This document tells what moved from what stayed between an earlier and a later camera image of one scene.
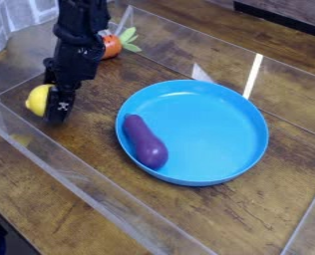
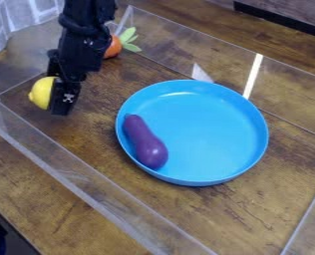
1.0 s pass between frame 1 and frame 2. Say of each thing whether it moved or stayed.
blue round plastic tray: stayed
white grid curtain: stayed
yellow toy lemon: moved
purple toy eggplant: stayed
